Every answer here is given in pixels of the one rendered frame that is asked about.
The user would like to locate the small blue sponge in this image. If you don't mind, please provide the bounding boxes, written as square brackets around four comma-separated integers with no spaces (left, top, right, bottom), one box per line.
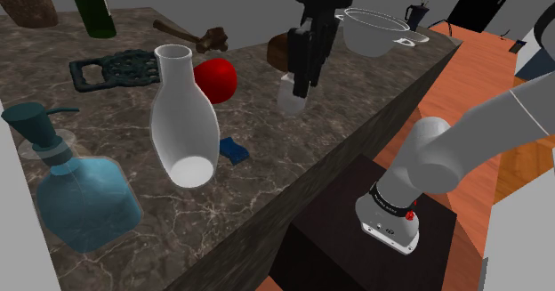
[218,136,251,166]

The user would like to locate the white vase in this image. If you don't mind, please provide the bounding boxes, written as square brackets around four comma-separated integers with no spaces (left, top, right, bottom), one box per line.
[149,44,221,190]

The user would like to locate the small white cup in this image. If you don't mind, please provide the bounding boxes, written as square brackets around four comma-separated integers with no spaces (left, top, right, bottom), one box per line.
[277,73,309,116]

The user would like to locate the black door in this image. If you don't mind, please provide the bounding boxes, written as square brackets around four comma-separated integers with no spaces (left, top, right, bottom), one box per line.
[446,0,524,35]

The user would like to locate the brown wooden bowl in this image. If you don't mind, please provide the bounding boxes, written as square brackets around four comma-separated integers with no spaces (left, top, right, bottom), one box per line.
[265,34,301,72]

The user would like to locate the white two-handled pot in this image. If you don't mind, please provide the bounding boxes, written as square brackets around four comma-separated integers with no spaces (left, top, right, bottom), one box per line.
[335,6,430,59]

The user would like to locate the brown stone cylinder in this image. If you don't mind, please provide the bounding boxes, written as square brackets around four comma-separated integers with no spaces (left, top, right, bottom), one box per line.
[0,0,60,29]

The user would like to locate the brown wooden mallet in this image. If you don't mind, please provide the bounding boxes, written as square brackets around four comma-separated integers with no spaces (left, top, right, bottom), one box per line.
[152,19,229,55]

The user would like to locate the blue soap dispenser bottle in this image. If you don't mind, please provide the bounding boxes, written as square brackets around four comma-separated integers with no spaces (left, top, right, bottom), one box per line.
[1,102,144,255]

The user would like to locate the dark green bottle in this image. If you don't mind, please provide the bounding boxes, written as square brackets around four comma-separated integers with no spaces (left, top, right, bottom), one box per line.
[64,0,118,39]

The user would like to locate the black coffee pot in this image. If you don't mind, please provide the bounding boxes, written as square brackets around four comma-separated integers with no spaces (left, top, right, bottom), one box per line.
[405,1,431,33]

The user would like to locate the dark robot stand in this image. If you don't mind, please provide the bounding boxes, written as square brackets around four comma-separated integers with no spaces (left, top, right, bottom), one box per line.
[268,153,459,291]

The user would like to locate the red apple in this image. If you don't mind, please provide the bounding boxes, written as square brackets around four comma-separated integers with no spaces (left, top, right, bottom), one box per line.
[192,57,238,106]

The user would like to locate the black iron trivet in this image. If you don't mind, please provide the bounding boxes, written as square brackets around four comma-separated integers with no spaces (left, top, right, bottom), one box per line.
[68,49,160,93]

